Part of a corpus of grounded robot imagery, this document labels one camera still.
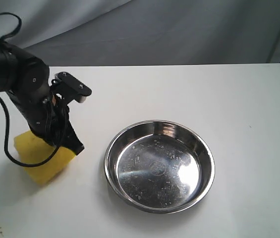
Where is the black cable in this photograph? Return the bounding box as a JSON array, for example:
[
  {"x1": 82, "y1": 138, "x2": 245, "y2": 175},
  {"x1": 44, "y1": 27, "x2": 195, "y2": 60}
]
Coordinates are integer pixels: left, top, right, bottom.
[{"x1": 0, "y1": 12, "x2": 71, "y2": 167}]

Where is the grey backdrop cloth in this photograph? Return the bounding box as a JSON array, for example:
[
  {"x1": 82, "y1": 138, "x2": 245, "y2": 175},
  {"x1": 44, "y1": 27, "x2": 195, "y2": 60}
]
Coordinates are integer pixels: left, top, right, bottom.
[{"x1": 0, "y1": 0, "x2": 280, "y2": 66}]

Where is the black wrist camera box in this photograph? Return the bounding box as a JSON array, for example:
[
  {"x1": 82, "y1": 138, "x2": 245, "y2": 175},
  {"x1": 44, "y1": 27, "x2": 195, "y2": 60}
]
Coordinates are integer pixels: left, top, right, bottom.
[{"x1": 51, "y1": 72, "x2": 92, "y2": 105}]

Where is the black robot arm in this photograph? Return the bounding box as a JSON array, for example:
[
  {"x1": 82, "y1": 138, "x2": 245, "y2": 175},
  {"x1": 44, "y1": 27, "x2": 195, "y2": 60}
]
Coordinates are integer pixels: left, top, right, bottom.
[{"x1": 0, "y1": 44, "x2": 92, "y2": 155}]

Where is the yellow sponge block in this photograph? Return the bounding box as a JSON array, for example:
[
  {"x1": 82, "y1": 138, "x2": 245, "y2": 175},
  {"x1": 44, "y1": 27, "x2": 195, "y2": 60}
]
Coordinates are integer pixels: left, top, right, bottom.
[{"x1": 14, "y1": 131, "x2": 76, "y2": 185}]

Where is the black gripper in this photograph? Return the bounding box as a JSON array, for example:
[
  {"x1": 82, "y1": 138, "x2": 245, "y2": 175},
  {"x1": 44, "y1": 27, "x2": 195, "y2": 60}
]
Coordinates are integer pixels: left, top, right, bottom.
[{"x1": 7, "y1": 90, "x2": 85, "y2": 152}]

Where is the round stainless steel dish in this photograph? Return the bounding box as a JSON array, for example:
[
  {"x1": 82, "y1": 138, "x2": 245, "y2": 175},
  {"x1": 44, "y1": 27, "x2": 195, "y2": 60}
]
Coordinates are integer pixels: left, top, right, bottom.
[{"x1": 104, "y1": 120, "x2": 215, "y2": 214}]

